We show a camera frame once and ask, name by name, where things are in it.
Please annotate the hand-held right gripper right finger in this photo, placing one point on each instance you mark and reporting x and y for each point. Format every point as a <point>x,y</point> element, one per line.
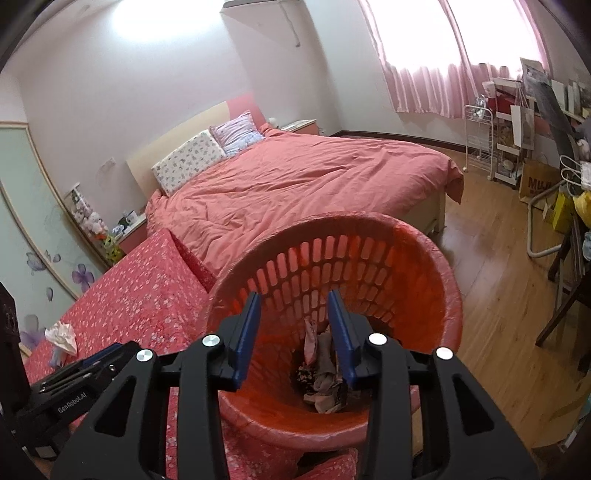
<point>344,341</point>

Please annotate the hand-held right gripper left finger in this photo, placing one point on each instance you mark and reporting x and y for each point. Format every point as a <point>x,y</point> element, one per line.
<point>247,341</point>

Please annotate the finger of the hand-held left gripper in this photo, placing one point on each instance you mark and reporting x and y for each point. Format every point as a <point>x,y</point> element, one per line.
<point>111,357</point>

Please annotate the red plastic basket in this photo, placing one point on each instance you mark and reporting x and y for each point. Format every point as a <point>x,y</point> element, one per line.
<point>415,277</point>

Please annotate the pink striped cloth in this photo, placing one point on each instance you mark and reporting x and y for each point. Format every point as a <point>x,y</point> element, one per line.
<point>310,341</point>

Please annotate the dark floral cloth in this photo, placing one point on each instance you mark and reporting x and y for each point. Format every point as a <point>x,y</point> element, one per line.
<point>307,374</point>

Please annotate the clothes inside basket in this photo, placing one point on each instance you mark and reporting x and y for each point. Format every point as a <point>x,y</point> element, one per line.
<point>330,392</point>

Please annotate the white crumpled tissue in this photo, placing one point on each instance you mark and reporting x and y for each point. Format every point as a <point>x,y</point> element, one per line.
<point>62,337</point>

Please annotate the red floral blanket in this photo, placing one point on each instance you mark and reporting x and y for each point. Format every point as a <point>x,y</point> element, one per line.
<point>134,295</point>

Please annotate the pink white nightstand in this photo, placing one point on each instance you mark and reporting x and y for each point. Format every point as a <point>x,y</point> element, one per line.
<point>134,233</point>

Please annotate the white mug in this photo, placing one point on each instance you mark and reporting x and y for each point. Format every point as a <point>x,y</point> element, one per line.
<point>130,218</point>

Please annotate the flower print wardrobe door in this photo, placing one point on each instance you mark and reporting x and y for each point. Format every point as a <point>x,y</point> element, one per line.
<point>27,221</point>

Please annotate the bed with salmon duvet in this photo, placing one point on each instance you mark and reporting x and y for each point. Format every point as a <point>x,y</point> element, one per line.
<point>300,180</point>

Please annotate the white floral pillow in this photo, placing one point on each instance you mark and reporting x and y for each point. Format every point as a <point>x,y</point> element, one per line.
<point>187,159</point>

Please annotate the beige headboard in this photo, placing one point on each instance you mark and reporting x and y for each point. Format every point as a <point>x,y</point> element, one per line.
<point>147,157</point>

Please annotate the pink striped pillow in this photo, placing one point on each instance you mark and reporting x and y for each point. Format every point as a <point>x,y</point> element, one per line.
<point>238,131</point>

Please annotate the wooden top nightstand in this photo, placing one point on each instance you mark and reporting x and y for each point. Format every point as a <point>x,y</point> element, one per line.
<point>300,125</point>

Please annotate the dark wooden chair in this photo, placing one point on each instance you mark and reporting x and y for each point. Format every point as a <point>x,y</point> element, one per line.
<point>565,295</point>

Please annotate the brown paper bag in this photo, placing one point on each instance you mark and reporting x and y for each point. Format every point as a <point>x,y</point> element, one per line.
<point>538,182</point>

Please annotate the yellow bag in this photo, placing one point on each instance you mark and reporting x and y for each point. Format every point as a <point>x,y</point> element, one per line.
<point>565,212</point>

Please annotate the white shelf unit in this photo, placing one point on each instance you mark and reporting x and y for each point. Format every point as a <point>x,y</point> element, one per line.
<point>508,138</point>

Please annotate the pink curtain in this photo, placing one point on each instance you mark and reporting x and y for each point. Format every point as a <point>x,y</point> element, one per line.
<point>425,87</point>

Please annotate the white air conditioner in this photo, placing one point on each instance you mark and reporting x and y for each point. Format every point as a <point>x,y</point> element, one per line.
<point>258,9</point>

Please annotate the white tube frame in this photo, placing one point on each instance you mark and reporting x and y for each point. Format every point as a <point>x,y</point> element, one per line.
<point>533,230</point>

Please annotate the picture frame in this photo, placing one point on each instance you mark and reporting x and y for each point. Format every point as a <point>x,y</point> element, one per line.
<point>535,76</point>

